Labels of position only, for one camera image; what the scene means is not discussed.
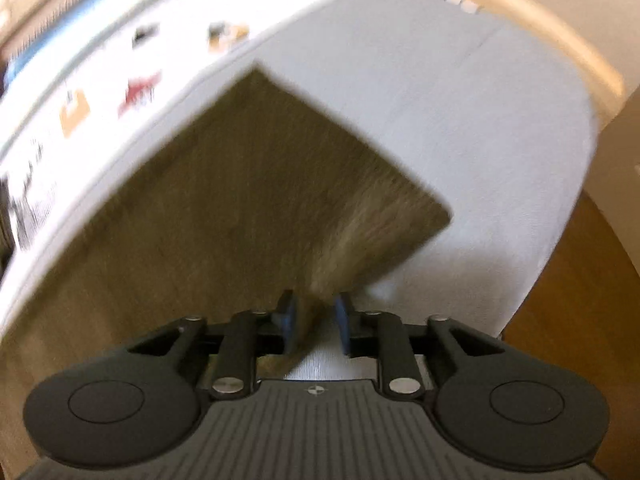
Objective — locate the grey printed bed sheet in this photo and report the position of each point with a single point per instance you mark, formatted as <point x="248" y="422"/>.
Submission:
<point x="469" y="106"/>

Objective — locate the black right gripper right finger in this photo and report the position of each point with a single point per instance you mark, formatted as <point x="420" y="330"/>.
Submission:
<point x="381" y="336"/>

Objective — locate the wooden bed frame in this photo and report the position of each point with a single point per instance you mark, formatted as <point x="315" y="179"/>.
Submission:
<point x="601" y="37"/>

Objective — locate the dark olive corduroy pants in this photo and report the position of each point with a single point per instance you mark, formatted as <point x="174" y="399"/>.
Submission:
<point x="259" y="194"/>

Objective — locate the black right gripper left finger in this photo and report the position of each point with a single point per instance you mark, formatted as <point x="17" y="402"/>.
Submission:
<point x="248" y="336"/>

